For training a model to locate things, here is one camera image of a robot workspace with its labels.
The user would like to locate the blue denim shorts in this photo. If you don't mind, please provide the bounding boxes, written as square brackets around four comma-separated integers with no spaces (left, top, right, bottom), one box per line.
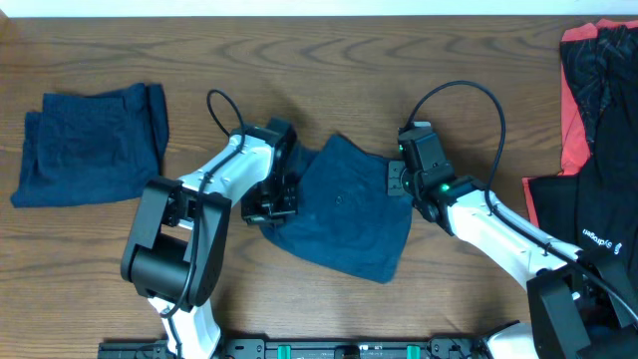
[260,135,413,283]

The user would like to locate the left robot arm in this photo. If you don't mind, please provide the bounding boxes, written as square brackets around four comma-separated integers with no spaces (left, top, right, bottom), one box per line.
[121,118,298,358]

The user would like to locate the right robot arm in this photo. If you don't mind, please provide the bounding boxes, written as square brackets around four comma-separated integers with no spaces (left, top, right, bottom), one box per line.
[387,123,637,358]

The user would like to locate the red and black garment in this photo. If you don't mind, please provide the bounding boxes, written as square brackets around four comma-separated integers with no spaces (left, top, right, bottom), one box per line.
[522,19,637,285]

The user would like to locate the folded dark blue shorts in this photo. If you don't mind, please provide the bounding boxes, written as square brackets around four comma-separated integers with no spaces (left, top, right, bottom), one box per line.
[11,83,169,207]

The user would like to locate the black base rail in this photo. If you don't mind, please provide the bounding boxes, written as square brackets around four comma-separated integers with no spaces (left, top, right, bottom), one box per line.
[98,334,489,359]

